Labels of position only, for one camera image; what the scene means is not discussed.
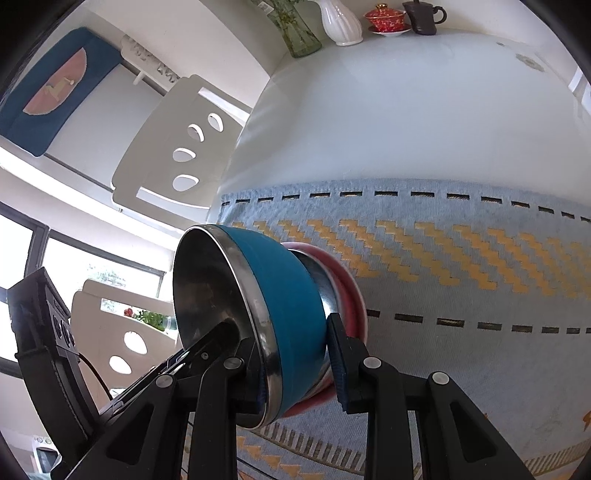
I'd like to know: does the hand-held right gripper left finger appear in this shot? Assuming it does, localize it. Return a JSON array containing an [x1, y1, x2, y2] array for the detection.
[[60, 337, 278, 480]]

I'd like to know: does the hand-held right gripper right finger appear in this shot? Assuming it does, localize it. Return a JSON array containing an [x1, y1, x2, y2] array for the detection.
[[325, 313, 541, 480]]

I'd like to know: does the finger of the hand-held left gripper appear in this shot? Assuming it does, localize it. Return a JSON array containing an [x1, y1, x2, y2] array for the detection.
[[97, 320, 241, 425]]

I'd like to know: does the pink steel bowl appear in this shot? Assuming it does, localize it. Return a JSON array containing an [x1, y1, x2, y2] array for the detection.
[[277, 241, 369, 418]]

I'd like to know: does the blue steel bowl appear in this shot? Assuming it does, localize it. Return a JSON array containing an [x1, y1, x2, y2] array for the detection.
[[172, 224, 329, 428]]

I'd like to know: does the white chair with oval holes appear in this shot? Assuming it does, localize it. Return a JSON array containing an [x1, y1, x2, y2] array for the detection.
[[69, 277, 183, 402], [111, 74, 254, 210]]

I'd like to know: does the potted plant with red flowers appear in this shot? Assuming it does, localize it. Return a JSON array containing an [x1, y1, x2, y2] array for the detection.
[[122, 307, 174, 330]]

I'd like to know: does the woven grey patterned placemat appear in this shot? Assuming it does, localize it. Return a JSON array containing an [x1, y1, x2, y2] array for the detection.
[[217, 184, 591, 480]]

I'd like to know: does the white appliance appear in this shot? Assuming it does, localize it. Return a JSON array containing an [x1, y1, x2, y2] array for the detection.
[[30, 434, 61, 476]]

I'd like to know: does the glass vase with plants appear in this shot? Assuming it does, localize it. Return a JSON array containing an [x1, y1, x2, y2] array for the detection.
[[252, 0, 322, 58]]

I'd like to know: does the white ribbed vase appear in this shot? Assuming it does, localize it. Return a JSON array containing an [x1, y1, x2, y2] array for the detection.
[[318, 0, 364, 46]]

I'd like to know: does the red lidded teacup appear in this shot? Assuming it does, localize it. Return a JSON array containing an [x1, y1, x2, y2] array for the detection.
[[364, 2, 413, 37]]

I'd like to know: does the dark teapot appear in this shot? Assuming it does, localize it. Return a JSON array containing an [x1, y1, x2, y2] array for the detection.
[[403, 0, 448, 36]]

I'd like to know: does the black cable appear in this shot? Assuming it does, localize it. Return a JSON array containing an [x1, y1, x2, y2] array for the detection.
[[78, 352, 115, 403]]

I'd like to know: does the dark window frame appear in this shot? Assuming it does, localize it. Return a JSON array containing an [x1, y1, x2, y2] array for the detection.
[[0, 202, 165, 379]]

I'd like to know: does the blue and pink wall picture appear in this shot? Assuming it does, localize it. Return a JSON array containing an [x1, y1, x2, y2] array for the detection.
[[0, 26, 122, 158]]

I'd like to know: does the white wall shelf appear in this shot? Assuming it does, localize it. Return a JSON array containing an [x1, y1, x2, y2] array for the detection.
[[121, 36, 181, 86]]

